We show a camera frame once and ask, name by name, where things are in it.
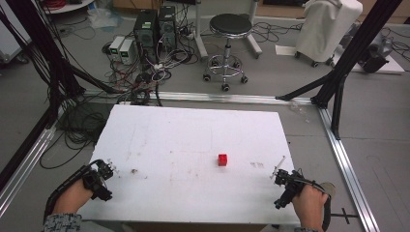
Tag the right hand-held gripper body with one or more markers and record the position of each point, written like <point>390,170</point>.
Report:
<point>290,188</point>

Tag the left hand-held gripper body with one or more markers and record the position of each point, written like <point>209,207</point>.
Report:
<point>96,185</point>

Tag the person's right hand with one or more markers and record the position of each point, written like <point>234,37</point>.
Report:
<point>310,206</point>

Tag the person's left hand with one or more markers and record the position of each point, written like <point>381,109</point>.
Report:
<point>71,198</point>

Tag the red cube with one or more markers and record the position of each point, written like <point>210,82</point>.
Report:
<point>222,160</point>

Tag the white power supply unit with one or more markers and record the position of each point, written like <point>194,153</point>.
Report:
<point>126,51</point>
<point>116,47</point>

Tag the white paper sheet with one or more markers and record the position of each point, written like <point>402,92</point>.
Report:
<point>286,50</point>

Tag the large black computer tower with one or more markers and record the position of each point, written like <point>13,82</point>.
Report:
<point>145,34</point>

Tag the clear plastic bag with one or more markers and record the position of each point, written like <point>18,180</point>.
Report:
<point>103,17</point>

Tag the black round stool on wheels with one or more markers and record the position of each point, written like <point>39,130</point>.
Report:
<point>229,29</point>

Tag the small black computer tower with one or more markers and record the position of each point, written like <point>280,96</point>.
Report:
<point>167,27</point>

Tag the cart under white cover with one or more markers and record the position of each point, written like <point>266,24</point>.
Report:
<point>327,27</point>

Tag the black and grey machine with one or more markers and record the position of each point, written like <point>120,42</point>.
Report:
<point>375,54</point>

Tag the white floor board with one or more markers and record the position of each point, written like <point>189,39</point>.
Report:
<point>391,66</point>

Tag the white table stand legs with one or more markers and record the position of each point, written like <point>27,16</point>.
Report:
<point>201,35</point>

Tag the white round table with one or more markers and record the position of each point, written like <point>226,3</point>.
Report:
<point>69,6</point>

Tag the aluminium floor rail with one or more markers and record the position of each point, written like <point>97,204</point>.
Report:
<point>346,167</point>
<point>24,162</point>
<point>225,97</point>

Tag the black frame post with braces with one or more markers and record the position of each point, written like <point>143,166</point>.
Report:
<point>351,58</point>

